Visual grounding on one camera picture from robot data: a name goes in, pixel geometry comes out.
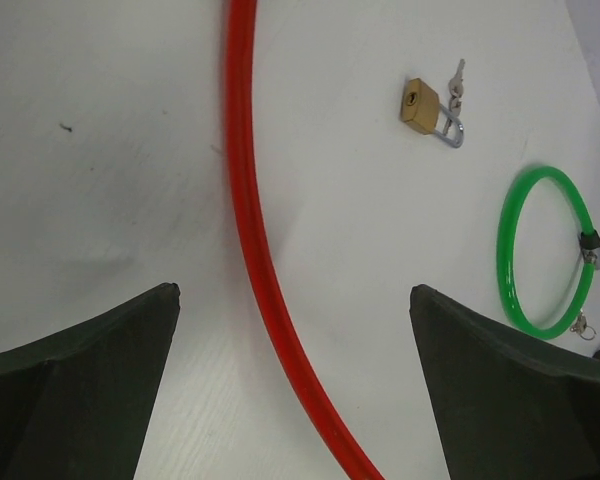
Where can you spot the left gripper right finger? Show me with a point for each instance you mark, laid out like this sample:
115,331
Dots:
506,405

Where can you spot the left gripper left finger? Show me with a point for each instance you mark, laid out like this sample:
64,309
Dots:
77,404

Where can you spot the green lock key bunch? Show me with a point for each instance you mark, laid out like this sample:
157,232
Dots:
582,328

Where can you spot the brass padlock with key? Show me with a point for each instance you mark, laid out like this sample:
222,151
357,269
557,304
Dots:
421,110

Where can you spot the brass padlock key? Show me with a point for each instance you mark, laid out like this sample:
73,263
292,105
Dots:
456,88

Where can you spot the red cable lock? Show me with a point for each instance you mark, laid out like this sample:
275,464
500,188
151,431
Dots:
240,150

